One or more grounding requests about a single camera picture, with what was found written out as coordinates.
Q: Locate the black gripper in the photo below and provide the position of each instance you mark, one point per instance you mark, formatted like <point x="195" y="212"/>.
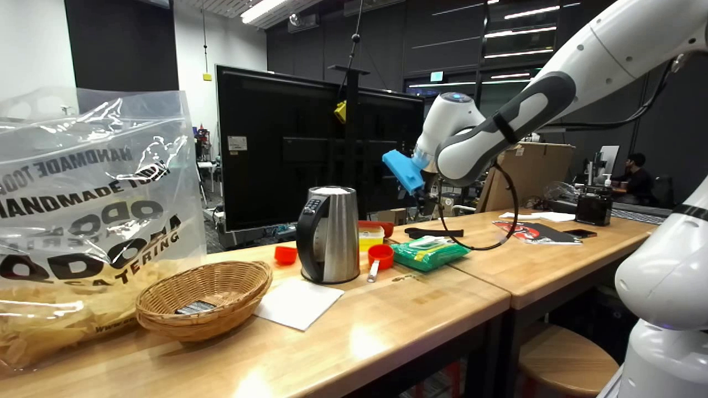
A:
<point x="433" y="189"/>

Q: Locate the green disinfecting wipes pack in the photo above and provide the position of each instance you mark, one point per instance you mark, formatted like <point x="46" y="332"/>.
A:
<point x="429" y="254"/>

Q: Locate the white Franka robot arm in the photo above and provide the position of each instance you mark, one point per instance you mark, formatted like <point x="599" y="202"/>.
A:
<point x="588" y="66"/>

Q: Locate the black marker pen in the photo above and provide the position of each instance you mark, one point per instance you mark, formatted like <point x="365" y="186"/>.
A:
<point x="431" y="233"/>

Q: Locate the yellow lidded plastic container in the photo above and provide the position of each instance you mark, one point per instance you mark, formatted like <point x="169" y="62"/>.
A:
<point x="369" y="242"/>

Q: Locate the red measuring cup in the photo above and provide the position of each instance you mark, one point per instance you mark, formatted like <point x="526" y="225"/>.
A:
<point x="381" y="254"/>

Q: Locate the brown cardboard box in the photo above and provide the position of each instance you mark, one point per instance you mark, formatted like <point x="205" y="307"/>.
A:
<point x="538" y="172"/>

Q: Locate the red and black magazine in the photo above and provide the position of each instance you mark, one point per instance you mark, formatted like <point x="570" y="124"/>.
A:
<point x="533" y="230"/>

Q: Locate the white paper sheet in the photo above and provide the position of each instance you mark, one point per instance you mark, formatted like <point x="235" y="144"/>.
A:
<point x="542" y="217"/>

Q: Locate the yellow monitor tag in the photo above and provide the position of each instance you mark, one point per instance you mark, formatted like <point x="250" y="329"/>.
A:
<point x="340" y="110"/>

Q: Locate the large black monitor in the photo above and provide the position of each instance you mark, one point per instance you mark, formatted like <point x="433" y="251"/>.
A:
<point x="295" y="147"/>

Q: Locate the black smartphone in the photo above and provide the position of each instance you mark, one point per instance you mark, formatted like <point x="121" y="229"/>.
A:
<point x="580" y="233"/>

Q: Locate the small red cap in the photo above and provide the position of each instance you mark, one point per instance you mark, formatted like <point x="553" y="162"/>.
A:
<point x="286" y="254"/>

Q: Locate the white paper napkin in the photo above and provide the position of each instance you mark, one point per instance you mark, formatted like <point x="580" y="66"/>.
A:
<point x="298" y="303"/>

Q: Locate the seated person in black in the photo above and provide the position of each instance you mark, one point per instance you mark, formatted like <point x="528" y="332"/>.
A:
<point x="633" y="180"/>

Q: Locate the wooden stool orange legs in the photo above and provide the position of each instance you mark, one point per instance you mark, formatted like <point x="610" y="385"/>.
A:
<point x="564" y="360"/>

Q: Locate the ceiling light strip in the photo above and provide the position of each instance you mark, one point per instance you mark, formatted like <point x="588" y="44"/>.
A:
<point x="261" y="9"/>

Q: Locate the wicker basket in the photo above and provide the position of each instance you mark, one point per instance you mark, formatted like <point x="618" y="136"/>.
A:
<point x="202" y="301"/>

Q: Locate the small dark packet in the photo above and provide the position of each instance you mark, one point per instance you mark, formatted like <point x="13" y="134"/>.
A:
<point x="195" y="307"/>

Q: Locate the clear printed plastic bag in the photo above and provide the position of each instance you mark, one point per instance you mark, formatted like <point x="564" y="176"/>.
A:
<point x="89" y="221"/>

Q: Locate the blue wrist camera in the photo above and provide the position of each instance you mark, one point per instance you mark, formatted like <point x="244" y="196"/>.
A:
<point x="402" y="170"/>

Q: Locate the black camera bag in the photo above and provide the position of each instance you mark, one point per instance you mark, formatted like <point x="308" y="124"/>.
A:
<point x="593" y="207"/>

